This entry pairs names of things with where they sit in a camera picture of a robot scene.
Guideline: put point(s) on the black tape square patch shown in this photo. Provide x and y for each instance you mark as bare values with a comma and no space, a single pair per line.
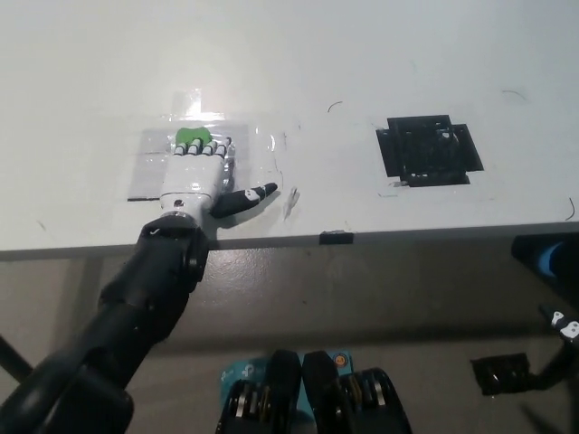
425,153

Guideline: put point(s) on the teal router box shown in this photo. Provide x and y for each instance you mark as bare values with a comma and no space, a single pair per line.
244,373

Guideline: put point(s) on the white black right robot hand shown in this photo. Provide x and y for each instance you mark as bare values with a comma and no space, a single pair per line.
565,325

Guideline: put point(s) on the black object with blue patch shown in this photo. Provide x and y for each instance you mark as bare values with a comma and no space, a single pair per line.
527,251

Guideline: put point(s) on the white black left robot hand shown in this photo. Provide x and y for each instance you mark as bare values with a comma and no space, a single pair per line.
192,181

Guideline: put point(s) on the small black tape strip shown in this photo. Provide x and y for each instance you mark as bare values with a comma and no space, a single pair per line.
336,238

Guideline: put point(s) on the green whiteboard eraser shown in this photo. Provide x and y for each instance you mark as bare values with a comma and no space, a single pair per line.
192,134

